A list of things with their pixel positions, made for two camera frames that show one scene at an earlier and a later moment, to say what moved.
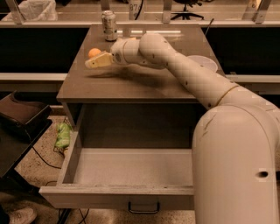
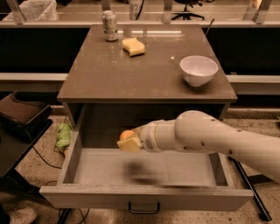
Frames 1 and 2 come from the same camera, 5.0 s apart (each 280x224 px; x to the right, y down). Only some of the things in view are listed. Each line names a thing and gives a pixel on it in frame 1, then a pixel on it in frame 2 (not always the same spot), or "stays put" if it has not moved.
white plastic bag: x=36 y=10 stays put
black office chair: x=186 y=14 stays put
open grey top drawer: x=143 y=180 stays put
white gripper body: x=117 y=53 to x=148 y=136
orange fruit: x=94 y=52 to x=126 y=134
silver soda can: x=109 y=24 stays put
